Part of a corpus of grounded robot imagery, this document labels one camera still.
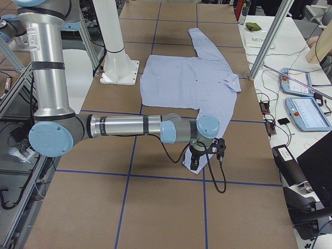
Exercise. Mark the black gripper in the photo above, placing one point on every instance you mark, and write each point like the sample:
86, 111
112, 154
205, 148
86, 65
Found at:
196, 152

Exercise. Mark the light blue striped shirt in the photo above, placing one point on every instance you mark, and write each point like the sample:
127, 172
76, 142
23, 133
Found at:
205, 82

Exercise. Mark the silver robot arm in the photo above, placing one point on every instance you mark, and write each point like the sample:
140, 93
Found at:
11, 27
57, 128

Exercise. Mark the orange circuit board near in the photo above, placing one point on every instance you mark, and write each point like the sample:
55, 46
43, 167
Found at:
270, 127

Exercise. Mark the orange circuit board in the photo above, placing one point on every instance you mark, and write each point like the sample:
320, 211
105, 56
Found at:
270, 127
264, 107

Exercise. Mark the orange circuit board far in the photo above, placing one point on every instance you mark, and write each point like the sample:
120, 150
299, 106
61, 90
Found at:
264, 107

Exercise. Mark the black label printer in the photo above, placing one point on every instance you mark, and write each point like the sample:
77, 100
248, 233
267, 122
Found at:
288, 166

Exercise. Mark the far teach pendant tablet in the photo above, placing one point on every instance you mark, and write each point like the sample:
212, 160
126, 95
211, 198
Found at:
296, 82

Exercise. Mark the teach pendant tablet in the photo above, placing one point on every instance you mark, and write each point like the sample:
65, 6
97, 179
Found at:
307, 115
296, 82

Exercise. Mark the near teach pendant tablet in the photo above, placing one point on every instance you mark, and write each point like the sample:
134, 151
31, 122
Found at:
307, 115

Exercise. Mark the black monitor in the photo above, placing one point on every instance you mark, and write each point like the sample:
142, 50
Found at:
315, 163

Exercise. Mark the white MINI plastic bag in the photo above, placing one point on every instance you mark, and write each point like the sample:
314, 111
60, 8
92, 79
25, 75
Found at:
254, 39

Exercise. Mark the green cloth pouch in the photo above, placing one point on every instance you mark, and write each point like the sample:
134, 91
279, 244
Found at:
253, 26

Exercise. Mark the wooden board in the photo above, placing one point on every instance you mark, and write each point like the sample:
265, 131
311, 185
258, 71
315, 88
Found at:
320, 46

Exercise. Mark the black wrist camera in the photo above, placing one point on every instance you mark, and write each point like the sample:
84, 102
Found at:
218, 148

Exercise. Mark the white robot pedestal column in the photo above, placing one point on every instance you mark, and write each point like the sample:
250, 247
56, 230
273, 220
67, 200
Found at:
118, 68

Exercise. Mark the aluminium frame post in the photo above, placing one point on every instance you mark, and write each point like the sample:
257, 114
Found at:
273, 31

